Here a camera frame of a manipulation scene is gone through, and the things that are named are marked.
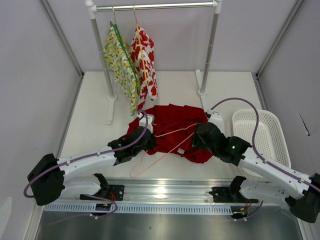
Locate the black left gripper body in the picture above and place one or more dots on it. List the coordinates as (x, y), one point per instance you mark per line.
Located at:
(148, 146)

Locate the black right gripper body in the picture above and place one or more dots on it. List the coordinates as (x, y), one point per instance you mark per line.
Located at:
(197, 142)

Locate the red skirt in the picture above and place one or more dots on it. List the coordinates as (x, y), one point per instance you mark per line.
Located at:
(174, 127)

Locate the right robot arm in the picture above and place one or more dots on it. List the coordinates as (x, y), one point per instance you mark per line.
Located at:
(292, 190)

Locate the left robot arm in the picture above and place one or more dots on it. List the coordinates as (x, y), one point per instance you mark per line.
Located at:
(60, 178)

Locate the white skirt care label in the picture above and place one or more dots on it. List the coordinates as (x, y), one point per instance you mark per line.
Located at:
(180, 151)

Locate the yellow hanger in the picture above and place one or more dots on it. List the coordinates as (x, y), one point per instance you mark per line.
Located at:
(139, 42)

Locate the green hanger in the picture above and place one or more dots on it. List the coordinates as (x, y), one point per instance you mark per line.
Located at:
(117, 55)

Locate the red floral print garment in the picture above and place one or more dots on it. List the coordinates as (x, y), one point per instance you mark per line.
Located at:
(149, 86)

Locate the white perforated basket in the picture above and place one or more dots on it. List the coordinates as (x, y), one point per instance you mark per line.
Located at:
(269, 139)

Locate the lemon print garment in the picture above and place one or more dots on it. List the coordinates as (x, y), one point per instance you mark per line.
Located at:
(130, 89)

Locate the white clothes rack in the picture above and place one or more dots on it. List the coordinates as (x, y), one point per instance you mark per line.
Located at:
(201, 76)

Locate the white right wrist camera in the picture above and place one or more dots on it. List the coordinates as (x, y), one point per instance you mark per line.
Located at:
(216, 119)

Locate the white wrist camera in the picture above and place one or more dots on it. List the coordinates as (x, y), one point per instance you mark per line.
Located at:
(146, 120)
(216, 119)

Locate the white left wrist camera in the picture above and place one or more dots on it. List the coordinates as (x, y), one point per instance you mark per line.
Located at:
(146, 120)

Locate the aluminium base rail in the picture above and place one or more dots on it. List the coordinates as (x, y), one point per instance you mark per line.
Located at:
(172, 190)

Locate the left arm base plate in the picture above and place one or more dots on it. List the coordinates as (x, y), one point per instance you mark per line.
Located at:
(114, 193)

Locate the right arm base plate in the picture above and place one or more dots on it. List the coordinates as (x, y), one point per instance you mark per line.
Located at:
(224, 194)

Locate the perforated cable tray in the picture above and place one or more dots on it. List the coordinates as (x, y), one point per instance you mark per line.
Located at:
(139, 208)

